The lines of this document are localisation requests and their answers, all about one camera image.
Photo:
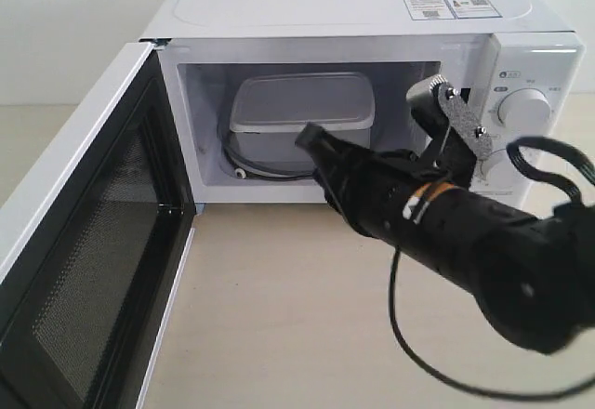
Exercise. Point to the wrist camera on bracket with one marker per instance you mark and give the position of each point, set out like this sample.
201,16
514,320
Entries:
458,139

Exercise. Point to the white Midea microwave oven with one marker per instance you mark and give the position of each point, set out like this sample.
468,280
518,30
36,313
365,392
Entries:
211,46

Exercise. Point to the upper white control knob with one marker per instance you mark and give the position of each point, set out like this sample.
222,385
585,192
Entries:
524,111

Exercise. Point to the white printed instruction sheet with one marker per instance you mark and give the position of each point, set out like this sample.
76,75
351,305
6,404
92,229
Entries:
422,10

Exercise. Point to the lower white timer knob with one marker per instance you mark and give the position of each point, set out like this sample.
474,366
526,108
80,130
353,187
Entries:
493,168

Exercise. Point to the white microwave door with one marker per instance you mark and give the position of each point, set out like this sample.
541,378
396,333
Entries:
92,244

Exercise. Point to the translucent lidded plastic container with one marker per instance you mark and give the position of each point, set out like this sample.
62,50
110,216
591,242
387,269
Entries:
268,113

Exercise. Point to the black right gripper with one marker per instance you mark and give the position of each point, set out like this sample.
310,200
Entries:
366,188

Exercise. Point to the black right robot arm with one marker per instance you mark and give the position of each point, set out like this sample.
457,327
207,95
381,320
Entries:
532,278

